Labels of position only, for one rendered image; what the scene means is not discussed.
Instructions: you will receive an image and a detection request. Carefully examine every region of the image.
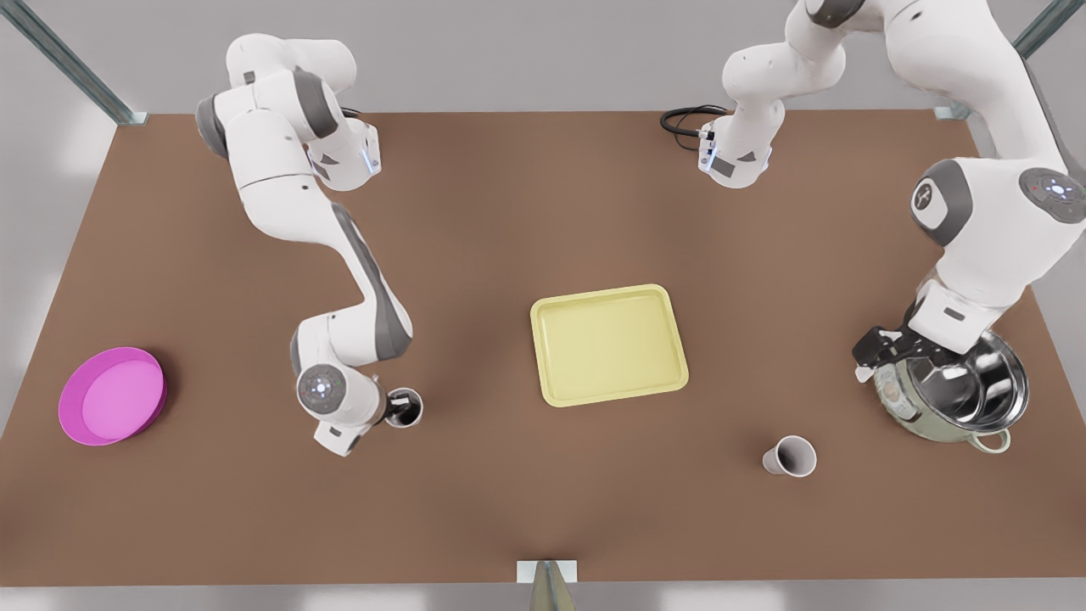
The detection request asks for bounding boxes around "steel pot with green body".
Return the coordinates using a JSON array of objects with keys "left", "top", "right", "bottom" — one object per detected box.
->
[{"left": 873, "top": 329, "right": 1030, "bottom": 454}]

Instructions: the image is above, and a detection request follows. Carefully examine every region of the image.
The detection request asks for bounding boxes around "pink round bowl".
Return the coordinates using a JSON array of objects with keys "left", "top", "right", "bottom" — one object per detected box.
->
[{"left": 58, "top": 345, "right": 169, "bottom": 447}]

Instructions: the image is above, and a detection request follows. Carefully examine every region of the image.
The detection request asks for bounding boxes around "silver frame post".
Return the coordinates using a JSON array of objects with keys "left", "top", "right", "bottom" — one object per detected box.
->
[
  {"left": 517, "top": 559, "right": 579, "bottom": 611},
  {"left": 0, "top": 0, "right": 148, "bottom": 127},
  {"left": 933, "top": 0, "right": 1086, "bottom": 121}
]

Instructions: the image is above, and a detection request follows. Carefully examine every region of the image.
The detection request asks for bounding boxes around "yellow rectangular tray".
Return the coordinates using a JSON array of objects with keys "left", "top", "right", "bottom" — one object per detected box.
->
[{"left": 529, "top": 283, "right": 690, "bottom": 409}]

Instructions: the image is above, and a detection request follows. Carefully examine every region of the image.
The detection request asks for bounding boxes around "white IKEA cup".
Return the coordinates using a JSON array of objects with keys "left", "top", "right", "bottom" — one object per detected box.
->
[
  {"left": 384, "top": 387, "right": 425, "bottom": 429},
  {"left": 761, "top": 434, "right": 818, "bottom": 479}
]

